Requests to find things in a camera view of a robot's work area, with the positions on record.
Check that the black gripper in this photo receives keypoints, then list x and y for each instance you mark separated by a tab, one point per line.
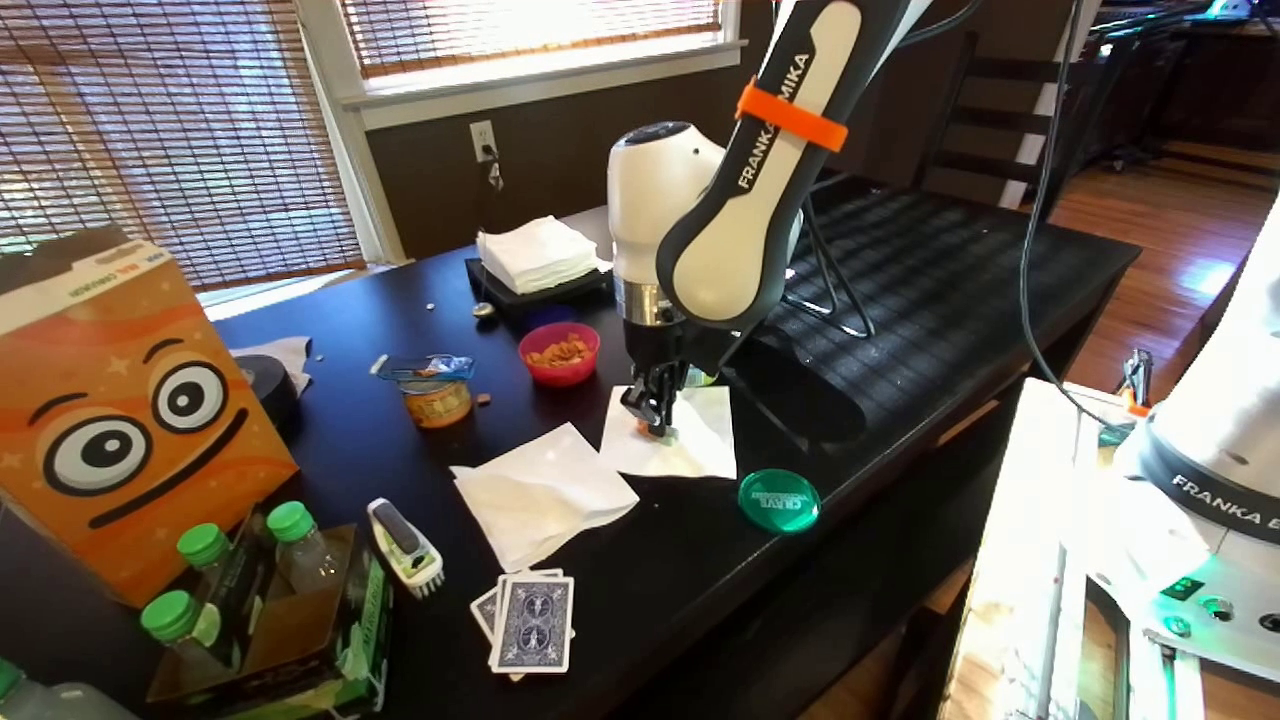
680	352

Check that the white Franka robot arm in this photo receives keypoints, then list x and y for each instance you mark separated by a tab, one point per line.
761	227

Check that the flat white paper napkin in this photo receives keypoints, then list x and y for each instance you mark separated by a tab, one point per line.
684	446

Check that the red plastic bowl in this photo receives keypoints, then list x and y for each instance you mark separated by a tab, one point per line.
563	352

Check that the black napkin tray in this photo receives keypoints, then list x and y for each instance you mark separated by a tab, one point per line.
563	302

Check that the crumpled white paper napkin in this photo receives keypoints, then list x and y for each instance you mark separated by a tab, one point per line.
541	492

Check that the green round plastic lid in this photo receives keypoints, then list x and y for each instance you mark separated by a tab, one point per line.
782	503

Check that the stack of white napkins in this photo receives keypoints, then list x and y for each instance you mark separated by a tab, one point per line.
538	248

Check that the small coin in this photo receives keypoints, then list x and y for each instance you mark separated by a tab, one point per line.
483	308

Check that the small orange lidded jar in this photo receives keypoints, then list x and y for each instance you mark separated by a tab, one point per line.
439	402

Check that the blue backed playing card deck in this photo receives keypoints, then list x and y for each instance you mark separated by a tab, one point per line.
533	626

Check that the blue backed playing card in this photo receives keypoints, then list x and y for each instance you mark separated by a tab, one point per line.
483	610

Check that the small white scrap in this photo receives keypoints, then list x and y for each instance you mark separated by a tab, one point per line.
377	363

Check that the white stapler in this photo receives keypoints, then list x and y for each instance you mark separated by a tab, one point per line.
406	544

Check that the white paper sheet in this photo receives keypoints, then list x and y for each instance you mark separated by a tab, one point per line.
280	350

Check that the black tape roll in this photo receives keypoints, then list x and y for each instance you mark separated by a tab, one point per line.
272	390

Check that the large white robot body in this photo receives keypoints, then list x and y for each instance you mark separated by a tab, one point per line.
1024	286

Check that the window blind above napkins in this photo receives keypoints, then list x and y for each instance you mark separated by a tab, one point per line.
533	27

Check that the bottle pack carton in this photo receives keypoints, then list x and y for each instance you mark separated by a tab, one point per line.
327	640

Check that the robot mounting stand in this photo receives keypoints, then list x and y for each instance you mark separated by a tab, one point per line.
1042	563

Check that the black ladder shelf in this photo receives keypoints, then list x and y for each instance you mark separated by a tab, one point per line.
1012	93

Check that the metal clamp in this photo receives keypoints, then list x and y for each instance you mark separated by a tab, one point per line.
1132	383

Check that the orange cartoon face box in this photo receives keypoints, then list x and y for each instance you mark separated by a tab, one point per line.
132	424

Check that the large window blind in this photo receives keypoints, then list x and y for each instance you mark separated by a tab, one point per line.
173	135

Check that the dark background desk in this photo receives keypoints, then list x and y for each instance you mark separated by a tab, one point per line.
1201	66

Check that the wall power outlet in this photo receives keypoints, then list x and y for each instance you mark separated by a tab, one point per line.
483	142

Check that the white window frame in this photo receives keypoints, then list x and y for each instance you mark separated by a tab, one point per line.
533	81

